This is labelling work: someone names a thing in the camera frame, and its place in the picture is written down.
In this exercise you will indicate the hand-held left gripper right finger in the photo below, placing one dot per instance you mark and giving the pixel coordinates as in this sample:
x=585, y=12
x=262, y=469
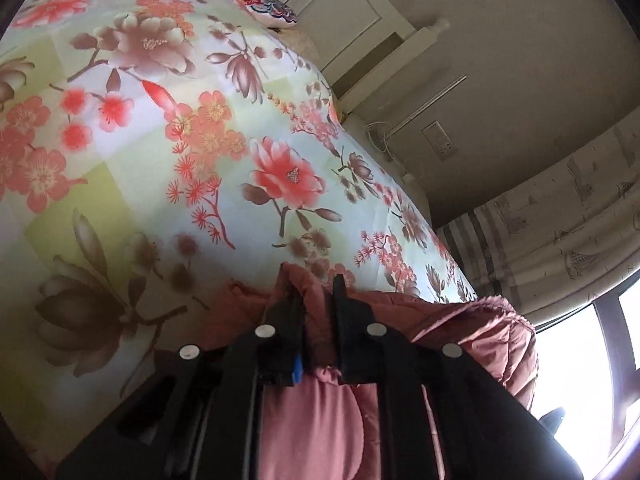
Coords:
x=350, y=340

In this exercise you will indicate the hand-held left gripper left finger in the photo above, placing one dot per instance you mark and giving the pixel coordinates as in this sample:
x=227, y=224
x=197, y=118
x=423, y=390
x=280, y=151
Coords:
x=285, y=330

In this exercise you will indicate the pink quilted jacket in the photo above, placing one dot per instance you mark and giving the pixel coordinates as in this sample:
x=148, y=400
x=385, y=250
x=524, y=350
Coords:
x=310, y=435

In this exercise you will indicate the small white round object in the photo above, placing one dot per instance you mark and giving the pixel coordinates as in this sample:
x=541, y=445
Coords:
x=408, y=178

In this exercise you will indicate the floral bed sheet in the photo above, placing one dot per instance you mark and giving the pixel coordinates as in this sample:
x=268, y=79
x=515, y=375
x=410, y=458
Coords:
x=150, y=160

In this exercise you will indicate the printed beige curtain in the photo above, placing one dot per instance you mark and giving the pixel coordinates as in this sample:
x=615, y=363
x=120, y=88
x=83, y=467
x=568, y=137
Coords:
x=550, y=240

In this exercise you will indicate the thin white lamp pole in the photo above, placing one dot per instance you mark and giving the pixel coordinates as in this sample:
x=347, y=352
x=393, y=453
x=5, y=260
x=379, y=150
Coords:
x=425, y=106

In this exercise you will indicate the dark-framed window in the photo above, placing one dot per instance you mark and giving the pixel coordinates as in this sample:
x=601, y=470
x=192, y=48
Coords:
x=607, y=320

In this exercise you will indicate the cream pillow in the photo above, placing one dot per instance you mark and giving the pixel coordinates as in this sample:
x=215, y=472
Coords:
x=301, y=45

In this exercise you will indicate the patterned round pillow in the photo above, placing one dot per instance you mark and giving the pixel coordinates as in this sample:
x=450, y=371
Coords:
x=270, y=10

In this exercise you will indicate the white wooden headboard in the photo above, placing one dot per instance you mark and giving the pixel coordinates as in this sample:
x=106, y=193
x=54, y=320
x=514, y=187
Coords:
x=350, y=10

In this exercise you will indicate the wall socket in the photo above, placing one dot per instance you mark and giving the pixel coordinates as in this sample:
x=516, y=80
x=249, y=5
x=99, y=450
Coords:
x=440, y=140

